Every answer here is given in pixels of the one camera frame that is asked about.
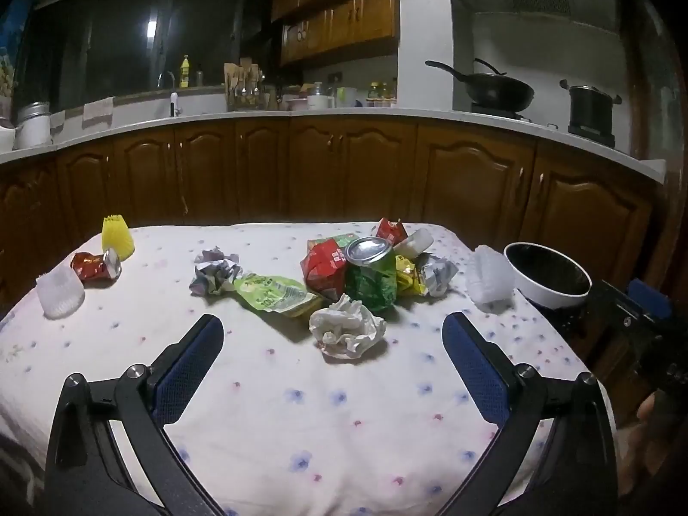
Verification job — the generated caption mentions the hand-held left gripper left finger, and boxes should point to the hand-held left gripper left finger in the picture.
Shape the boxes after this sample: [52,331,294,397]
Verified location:
[44,313,225,516]

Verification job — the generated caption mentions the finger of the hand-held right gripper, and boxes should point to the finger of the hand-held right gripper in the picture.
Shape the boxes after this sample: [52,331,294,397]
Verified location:
[629,278,674,319]
[588,281,654,346]

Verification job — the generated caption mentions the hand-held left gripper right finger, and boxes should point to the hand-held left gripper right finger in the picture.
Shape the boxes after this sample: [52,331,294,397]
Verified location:
[435,312,619,516]

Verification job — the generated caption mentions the white round bin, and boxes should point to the white round bin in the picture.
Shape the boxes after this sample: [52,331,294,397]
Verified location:
[504,242,593,311]

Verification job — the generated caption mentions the translucent white fluted cup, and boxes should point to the translucent white fluted cup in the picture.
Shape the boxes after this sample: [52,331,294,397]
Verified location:
[465,244,518,308]
[36,270,86,319]

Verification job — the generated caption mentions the grey printed paper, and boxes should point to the grey printed paper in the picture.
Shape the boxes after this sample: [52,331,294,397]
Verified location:
[188,246,244,298]

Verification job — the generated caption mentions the silver white wrapper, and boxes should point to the silver white wrapper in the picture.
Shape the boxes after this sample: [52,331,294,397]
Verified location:
[416,252,459,298]

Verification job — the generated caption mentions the green snack packet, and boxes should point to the green snack packet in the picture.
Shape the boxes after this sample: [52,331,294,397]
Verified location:
[233,272,324,318]

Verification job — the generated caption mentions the yellow snack wrapper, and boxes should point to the yellow snack wrapper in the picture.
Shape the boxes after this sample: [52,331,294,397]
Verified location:
[395,254,431,295]

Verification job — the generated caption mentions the red foil wrapper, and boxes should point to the red foil wrapper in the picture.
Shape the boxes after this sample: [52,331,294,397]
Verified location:
[70,248,124,285]

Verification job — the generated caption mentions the white paper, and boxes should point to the white paper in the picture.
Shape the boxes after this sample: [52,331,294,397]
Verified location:
[308,294,388,360]

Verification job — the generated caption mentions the small white plastic bottle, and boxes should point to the small white plastic bottle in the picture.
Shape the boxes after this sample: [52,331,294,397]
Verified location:
[392,227,435,259]

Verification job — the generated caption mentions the green metal can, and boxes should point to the green metal can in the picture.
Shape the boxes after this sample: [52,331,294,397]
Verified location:
[343,236,399,313]

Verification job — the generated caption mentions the yellow fluted silicone cup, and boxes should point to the yellow fluted silicone cup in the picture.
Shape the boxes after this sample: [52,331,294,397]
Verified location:
[101,215,135,262]

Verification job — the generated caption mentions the red snack wrapper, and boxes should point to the red snack wrapper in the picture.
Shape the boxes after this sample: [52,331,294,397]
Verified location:
[374,218,410,246]

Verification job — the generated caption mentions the red and white carton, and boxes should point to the red and white carton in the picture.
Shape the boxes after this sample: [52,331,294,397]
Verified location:
[299,233,360,303]

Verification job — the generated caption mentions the person's right hand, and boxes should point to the person's right hand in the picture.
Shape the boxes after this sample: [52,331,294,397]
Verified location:
[636,390,665,431]

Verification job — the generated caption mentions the floral white tablecloth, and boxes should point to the floral white tablecloth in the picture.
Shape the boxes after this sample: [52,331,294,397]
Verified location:
[0,220,619,516]

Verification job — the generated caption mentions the black induction cooker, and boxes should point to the black induction cooker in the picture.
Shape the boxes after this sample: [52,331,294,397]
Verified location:
[566,123,617,149]

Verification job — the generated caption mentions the black cooking pot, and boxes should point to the black cooking pot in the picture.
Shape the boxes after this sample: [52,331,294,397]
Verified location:
[559,79,623,138]

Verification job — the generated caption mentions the gas stove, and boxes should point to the gas stove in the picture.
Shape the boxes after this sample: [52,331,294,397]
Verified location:
[469,102,534,122]

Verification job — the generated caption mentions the brown wooden base cabinets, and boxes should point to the brown wooden base cabinets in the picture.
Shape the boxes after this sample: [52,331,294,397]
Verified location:
[0,117,663,307]

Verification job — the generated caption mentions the black wok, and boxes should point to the black wok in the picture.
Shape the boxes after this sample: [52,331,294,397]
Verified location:
[425,57,536,114]

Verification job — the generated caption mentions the white kitchen countertop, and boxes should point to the white kitchen countertop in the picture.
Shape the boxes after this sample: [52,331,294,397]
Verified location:
[0,106,667,184]

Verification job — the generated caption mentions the white hanging cloth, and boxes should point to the white hanging cloth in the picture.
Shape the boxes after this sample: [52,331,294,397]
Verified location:
[82,96,116,123]

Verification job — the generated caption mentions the white metal canister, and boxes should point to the white metal canister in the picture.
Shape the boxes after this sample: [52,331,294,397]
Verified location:
[13,101,53,151]

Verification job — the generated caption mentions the utensil holder with utensils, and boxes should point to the utensil holder with utensils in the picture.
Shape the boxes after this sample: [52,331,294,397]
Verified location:
[224,57,266,113]

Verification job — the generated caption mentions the cooking oil jars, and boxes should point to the cooking oil jars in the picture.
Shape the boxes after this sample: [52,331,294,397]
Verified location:
[366,81,398,109]

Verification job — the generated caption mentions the dark kitchen window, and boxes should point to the dark kitchen window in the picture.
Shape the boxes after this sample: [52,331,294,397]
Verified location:
[15,0,276,115]

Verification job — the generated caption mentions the blue wall poster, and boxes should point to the blue wall poster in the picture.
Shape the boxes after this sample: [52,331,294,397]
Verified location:
[0,0,29,98]

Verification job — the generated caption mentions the brown wooden wall cabinets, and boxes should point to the brown wooden wall cabinets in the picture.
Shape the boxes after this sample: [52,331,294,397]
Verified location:
[270,0,401,69]

